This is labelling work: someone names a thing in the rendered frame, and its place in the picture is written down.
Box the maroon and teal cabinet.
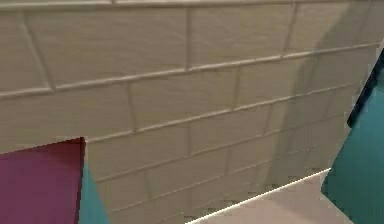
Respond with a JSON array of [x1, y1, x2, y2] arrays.
[[0, 136, 111, 224]]

